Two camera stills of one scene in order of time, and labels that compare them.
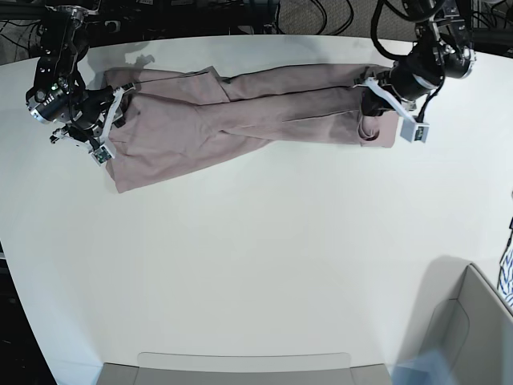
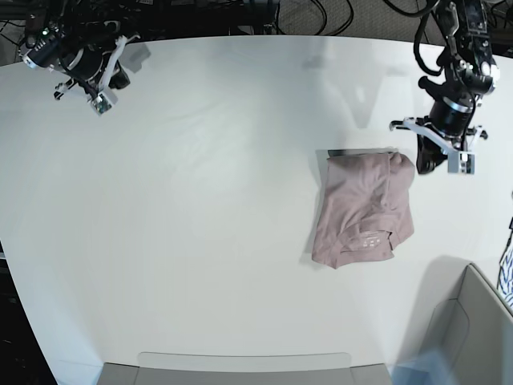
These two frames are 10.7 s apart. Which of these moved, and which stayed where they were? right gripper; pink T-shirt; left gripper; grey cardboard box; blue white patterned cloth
Moved: pink T-shirt; right gripper; left gripper
Stayed: grey cardboard box; blue white patterned cloth
